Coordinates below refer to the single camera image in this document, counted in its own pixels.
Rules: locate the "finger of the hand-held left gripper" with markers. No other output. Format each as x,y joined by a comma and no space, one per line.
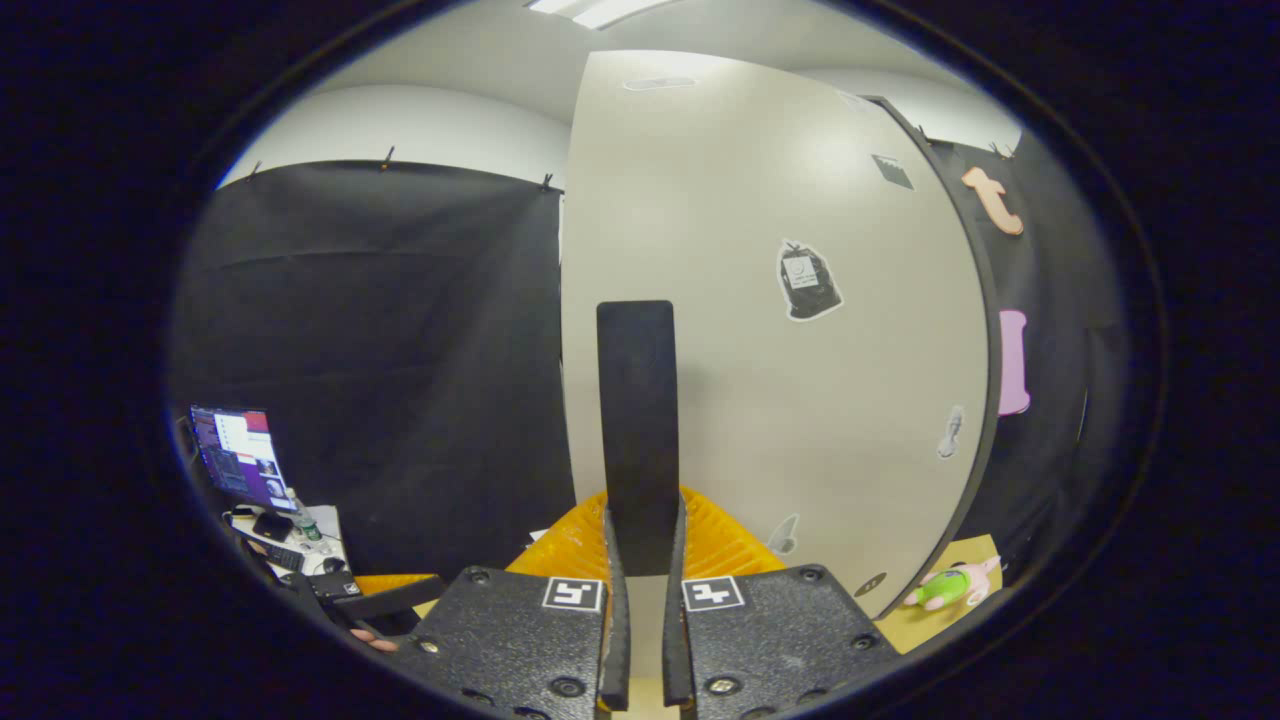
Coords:
400,600

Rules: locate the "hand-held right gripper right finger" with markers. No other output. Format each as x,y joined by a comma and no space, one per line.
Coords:
677,640

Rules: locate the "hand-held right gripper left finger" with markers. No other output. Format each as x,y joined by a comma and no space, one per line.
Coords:
615,640

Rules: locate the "beige cabinet door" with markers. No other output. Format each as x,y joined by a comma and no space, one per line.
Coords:
760,400

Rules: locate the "clear plastic water bottle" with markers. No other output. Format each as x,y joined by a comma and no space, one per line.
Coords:
305,518

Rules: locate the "white office desk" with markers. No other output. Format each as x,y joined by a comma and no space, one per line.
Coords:
328,548

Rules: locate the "black keyboard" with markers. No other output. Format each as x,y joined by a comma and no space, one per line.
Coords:
285,556

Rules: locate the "computer monitor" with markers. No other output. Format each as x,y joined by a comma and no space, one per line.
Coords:
240,455

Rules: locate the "black backdrop cloth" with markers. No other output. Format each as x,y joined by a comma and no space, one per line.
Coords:
400,350

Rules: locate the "green pink plush toy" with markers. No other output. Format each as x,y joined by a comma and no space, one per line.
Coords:
945,588

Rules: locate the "ceiling light panel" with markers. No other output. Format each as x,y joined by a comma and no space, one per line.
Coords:
600,10

